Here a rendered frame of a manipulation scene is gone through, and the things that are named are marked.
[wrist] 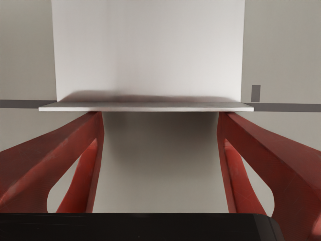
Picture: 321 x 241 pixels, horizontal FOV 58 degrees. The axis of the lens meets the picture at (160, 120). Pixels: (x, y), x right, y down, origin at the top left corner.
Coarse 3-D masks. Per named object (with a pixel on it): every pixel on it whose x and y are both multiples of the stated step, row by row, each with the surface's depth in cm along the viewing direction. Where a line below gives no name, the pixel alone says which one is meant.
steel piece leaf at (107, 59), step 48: (96, 0) 13; (144, 0) 13; (192, 0) 13; (240, 0) 13; (96, 48) 13; (144, 48) 13; (192, 48) 13; (240, 48) 13; (96, 96) 13; (144, 96) 13; (192, 96) 13; (240, 96) 13
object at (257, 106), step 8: (0, 104) 14; (8, 104) 14; (16, 104) 14; (24, 104) 14; (32, 104) 14; (40, 104) 14; (248, 104) 14; (256, 104) 14; (264, 104) 14; (272, 104) 14; (280, 104) 14; (288, 104) 13; (296, 104) 13; (304, 104) 13; (312, 104) 13; (320, 104) 13
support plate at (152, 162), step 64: (0, 0) 13; (256, 0) 13; (320, 0) 13; (0, 64) 13; (256, 64) 13; (320, 64) 13; (0, 128) 14; (128, 128) 14; (192, 128) 14; (320, 128) 14; (64, 192) 14; (128, 192) 14; (192, 192) 14; (256, 192) 14
